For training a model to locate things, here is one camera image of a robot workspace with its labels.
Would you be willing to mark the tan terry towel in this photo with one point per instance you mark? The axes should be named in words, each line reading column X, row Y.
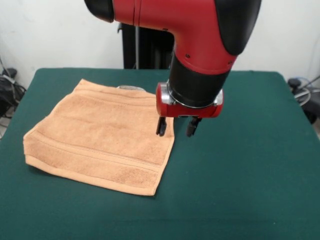
column 100, row 140

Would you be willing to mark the dark green table cloth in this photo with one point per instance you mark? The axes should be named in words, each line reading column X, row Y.
column 225, row 175

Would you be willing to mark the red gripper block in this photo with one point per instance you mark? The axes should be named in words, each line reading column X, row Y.
column 190, row 111

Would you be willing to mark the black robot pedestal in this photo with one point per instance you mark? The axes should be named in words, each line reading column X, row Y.
column 147, row 50

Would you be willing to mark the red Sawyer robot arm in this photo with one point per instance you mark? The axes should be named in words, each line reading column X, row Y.
column 195, row 50

